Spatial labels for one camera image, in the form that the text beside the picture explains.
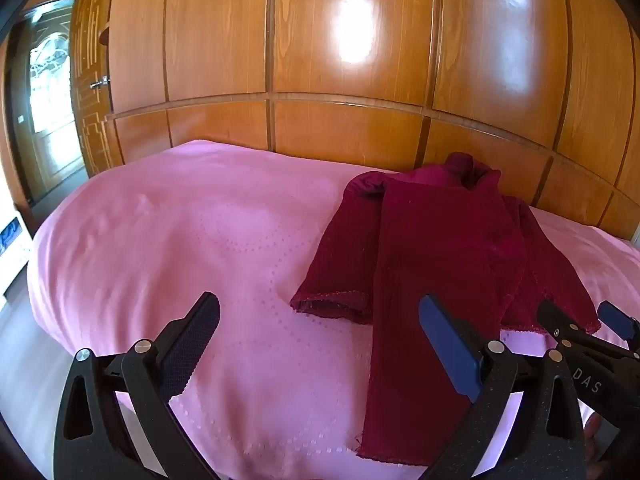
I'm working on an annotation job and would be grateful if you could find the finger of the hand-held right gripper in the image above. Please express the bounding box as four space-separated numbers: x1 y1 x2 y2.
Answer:
536 300 591 361
597 301 640 348

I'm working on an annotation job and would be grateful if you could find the wooden panelled wardrobe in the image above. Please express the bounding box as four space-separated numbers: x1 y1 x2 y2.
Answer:
102 0 640 246

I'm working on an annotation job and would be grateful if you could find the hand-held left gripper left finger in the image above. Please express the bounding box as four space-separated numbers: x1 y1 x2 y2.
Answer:
52 291 223 480

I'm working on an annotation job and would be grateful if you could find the maroon velvet garment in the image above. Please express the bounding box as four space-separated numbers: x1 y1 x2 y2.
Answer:
290 152 603 462

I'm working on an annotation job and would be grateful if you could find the white appliance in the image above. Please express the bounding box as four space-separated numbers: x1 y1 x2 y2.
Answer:
0 215 36 296

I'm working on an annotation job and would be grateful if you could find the carved wooden door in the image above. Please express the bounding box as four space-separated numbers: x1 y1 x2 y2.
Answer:
70 0 118 178

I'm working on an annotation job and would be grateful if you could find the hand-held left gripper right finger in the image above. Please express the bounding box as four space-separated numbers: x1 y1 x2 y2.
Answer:
419 294 587 480

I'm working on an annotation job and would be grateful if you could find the pink bed sheet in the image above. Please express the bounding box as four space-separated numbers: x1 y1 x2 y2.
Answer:
27 139 640 480

